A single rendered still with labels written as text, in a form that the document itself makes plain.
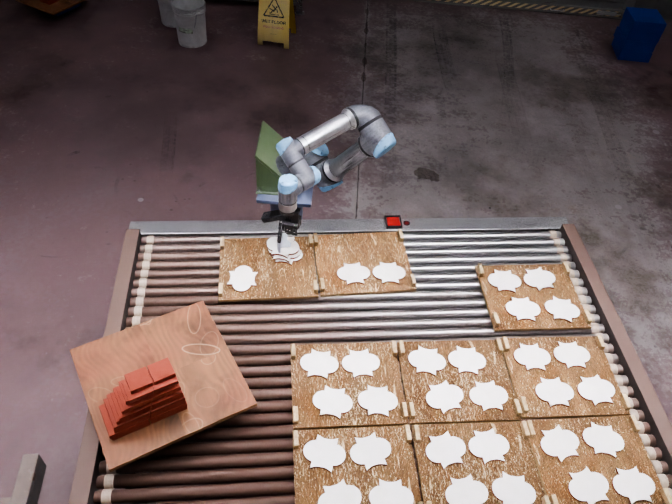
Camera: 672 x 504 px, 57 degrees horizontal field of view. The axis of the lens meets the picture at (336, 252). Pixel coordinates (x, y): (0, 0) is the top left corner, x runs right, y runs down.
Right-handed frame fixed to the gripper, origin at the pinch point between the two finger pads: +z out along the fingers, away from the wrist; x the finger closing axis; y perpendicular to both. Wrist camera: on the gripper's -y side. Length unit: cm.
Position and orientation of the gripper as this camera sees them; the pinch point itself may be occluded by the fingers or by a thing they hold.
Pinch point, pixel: (282, 241)
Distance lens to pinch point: 270.1
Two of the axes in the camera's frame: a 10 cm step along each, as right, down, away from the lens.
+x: 2.1, -7.0, 6.8
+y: 9.7, 2.0, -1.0
